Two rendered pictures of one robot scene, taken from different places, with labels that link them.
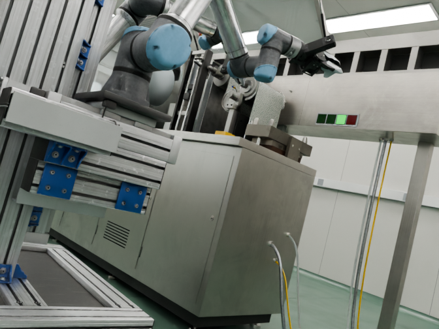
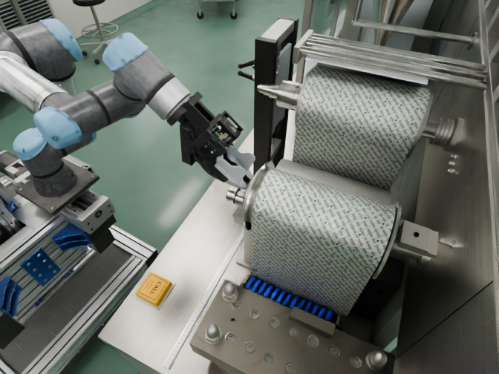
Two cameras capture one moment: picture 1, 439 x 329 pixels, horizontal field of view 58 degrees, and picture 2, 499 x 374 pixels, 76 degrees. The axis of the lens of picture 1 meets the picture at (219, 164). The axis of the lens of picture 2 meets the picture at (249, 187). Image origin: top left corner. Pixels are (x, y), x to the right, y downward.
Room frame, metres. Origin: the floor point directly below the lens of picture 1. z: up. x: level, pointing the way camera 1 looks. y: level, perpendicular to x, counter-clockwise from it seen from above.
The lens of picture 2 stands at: (2.00, -0.44, 1.74)
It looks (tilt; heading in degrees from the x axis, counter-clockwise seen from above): 48 degrees down; 69
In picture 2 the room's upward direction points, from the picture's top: straight up
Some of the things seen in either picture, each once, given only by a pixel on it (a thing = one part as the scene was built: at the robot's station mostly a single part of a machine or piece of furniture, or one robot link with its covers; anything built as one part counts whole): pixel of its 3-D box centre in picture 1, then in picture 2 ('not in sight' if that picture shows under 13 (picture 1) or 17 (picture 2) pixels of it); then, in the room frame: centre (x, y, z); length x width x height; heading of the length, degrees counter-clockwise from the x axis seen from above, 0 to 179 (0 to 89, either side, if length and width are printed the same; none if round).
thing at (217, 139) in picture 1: (142, 140); (345, 112); (2.87, 0.58, 0.88); 2.52 x 0.66 x 0.04; 44
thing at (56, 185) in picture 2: not in sight; (51, 174); (1.59, 0.64, 0.87); 0.15 x 0.15 x 0.10
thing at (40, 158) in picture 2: not in sight; (38, 150); (1.59, 0.65, 0.98); 0.13 x 0.12 x 0.14; 29
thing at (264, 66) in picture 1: (263, 65); not in sight; (1.39, -0.06, 1.11); 0.11 x 0.08 x 0.11; 40
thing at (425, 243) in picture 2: not in sight; (418, 238); (2.38, -0.26, 1.28); 0.06 x 0.05 x 0.02; 134
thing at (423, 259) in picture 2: not in sight; (407, 247); (2.37, -0.25, 1.25); 0.07 x 0.04 x 0.04; 134
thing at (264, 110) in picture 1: (264, 117); (301, 275); (2.22, -0.18, 1.12); 0.23 x 0.01 x 0.18; 134
